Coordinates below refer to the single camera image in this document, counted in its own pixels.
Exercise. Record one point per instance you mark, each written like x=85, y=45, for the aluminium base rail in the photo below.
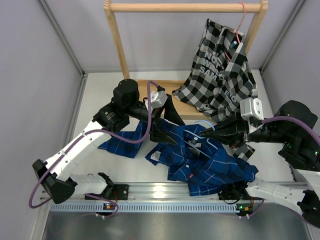
x=164, y=192

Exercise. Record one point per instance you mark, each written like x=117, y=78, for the pink wire hanger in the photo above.
x=242, y=20

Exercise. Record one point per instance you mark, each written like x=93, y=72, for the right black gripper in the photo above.
x=231, y=132

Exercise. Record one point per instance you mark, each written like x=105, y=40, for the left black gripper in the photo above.
x=157, y=133

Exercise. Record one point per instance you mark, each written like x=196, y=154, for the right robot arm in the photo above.
x=292, y=126

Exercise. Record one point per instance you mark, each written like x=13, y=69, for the aluminium frame post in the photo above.
x=280, y=37
x=60, y=34

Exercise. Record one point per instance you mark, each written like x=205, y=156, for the blue plaid shirt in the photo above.
x=202, y=163

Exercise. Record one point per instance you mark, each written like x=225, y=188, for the black mounting plate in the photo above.
x=119, y=192
x=227, y=193

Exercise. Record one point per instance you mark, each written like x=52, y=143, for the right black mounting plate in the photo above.
x=227, y=193

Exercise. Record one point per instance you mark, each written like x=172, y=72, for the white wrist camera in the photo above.
x=251, y=108
x=158, y=99

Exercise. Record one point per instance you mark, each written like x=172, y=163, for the left aluminium frame post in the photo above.
x=60, y=34

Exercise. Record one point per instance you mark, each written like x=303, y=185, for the perforated cable duct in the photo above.
x=148, y=207

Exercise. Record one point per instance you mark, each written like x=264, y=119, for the right aluminium frame post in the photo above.
x=280, y=37

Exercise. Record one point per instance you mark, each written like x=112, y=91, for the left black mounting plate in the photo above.
x=119, y=192

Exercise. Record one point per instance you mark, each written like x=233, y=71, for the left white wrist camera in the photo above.
x=158, y=99

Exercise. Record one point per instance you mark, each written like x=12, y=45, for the black white checkered shirt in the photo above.
x=220, y=76

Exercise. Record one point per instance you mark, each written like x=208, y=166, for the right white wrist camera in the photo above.
x=251, y=108

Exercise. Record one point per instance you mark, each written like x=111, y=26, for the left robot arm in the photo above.
x=55, y=174

